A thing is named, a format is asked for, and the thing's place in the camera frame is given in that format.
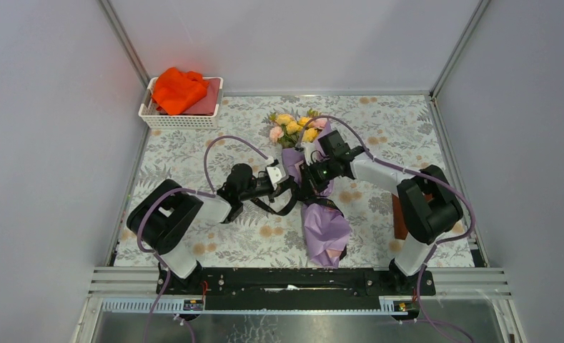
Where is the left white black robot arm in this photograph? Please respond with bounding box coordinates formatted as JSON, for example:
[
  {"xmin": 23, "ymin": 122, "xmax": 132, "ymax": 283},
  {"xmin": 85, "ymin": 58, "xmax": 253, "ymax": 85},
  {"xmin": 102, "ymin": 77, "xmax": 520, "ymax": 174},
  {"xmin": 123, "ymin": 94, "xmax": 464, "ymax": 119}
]
[{"xmin": 126, "ymin": 163, "xmax": 298, "ymax": 294}]

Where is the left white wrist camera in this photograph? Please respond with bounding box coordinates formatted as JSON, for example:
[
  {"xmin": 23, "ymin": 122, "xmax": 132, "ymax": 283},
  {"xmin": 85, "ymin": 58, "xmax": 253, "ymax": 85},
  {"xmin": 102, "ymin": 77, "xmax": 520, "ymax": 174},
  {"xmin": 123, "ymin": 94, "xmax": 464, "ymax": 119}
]
[{"xmin": 265, "ymin": 156, "xmax": 288, "ymax": 189}]

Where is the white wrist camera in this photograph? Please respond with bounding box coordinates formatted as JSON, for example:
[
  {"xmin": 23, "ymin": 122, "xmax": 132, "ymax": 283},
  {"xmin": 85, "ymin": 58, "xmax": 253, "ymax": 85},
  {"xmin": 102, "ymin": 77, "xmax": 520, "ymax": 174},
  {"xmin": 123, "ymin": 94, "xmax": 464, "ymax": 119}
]
[
  {"xmin": 265, "ymin": 156, "xmax": 288, "ymax": 189},
  {"xmin": 300, "ymin": 141, "xmax": 317, "ymax": 166}
]

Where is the white plastic basket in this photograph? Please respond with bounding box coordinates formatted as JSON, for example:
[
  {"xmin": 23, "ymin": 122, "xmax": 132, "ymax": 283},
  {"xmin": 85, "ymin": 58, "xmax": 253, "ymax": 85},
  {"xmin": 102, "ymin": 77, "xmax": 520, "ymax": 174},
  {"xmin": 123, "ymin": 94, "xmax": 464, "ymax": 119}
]
[{"xmin": 138, "ymin": 77, "xmax": 224, "ymax": 129}]

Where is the dark red folded paper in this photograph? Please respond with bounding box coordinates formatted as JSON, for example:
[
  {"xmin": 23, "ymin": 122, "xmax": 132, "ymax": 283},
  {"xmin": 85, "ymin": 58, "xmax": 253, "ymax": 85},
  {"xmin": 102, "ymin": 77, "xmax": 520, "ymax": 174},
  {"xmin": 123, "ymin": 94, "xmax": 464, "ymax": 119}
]
[{"xmin": 183, "ymin": 77, "xmax": 223, "ymax": 116}]

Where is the yellow fake flower bunch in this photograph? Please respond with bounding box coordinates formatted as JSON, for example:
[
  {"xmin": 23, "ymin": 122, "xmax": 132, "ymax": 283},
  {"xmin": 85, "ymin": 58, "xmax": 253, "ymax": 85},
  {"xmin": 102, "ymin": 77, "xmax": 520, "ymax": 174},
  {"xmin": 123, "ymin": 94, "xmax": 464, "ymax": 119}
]
[{"xmin": 268, "ymin": 109, "xmax": 329, "ymax": 149}]

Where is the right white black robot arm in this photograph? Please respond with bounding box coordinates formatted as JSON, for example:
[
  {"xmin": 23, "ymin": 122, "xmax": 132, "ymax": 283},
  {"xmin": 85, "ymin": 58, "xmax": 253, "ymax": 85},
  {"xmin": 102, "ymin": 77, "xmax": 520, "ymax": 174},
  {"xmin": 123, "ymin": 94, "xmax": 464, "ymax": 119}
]
[{"xmin": 299, "ymin": 130, "xmax": 463, "ymax": 294}]

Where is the purple cable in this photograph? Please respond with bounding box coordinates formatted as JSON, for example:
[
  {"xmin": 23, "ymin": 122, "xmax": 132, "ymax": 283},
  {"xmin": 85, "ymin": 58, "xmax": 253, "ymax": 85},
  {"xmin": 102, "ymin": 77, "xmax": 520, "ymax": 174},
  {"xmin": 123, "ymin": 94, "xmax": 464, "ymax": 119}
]
[
  {"xmin": 136, "ymin": 136, "xmax": 275, "ymax": 343},
  {"xmin": 295, "ymin": 115, "xmax": 478, "ymax": 343}
]

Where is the black mounting base rail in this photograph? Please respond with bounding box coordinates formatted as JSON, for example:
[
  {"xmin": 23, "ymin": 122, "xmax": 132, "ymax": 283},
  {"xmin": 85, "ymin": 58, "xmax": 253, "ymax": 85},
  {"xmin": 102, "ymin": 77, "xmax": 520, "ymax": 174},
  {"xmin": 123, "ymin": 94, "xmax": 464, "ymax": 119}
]
[{"xmin": 156, "ymin": 267, "xmax": 436, "ymax": 311}]

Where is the orange cloth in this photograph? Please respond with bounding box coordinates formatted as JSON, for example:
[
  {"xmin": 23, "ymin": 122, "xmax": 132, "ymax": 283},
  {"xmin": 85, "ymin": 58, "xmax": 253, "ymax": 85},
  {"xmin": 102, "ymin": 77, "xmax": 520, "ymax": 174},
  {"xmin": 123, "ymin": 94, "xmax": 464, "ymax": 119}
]
[{"xmin": 152, "ymin": 67, "xmax": 209, "ymax": 116}]

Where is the black strap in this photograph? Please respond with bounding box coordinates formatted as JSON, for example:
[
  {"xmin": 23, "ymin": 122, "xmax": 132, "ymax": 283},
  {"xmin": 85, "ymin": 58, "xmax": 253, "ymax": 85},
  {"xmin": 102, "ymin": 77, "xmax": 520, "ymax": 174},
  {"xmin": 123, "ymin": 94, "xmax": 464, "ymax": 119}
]
[{"xmin": 249, "ymin": 182, "xmax": 345, "ymax": 217}]

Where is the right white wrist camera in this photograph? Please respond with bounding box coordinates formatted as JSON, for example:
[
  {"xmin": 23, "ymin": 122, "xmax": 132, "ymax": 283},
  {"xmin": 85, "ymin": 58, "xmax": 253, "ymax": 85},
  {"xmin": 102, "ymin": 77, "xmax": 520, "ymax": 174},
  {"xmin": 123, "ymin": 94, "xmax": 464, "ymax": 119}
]
[{"xmin": 300, "ymin": 141, "xmax": 317, "ymax": 166}]

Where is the brown leather pad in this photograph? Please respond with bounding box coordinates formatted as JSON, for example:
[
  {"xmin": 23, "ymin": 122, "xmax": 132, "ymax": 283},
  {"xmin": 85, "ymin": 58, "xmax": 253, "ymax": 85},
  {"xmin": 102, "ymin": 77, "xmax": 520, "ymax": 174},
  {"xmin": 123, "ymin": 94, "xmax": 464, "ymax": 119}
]
[{"xmin": 392, "ymin": 195, "xmax": 431, "ymax": 243}]

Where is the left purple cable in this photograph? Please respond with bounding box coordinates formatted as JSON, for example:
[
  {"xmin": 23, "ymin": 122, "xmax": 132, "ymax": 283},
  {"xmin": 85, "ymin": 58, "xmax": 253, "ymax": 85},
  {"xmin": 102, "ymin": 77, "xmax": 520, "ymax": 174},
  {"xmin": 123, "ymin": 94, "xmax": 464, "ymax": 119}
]
[{"xmin": 136, "ymin": 136, "xmax": 275, "ymax": 343}]

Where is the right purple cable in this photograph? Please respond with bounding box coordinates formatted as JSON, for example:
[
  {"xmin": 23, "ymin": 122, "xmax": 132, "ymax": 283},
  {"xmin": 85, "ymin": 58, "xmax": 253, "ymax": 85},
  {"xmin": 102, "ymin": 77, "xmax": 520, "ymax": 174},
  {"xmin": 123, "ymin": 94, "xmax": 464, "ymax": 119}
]
[{"xmin": 295, "ymin": 115, "xmax": 478, "ymax": 343}]

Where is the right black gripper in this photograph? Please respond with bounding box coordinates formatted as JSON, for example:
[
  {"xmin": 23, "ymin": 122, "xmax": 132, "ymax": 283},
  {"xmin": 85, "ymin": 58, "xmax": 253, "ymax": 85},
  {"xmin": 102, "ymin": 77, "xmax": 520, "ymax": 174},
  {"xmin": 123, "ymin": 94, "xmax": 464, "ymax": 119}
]
[{"xmin": 298, "ymin": 158, "xmax": 337, "ymax": 200}]

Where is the floral patterned table mat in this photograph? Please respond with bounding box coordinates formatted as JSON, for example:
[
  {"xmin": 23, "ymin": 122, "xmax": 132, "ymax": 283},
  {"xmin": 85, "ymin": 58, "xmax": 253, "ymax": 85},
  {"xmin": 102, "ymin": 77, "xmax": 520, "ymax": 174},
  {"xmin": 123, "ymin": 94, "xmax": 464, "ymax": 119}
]
[{"xmin": 127, "ymin": 95, "xmax": 444, "ymax": 268}]

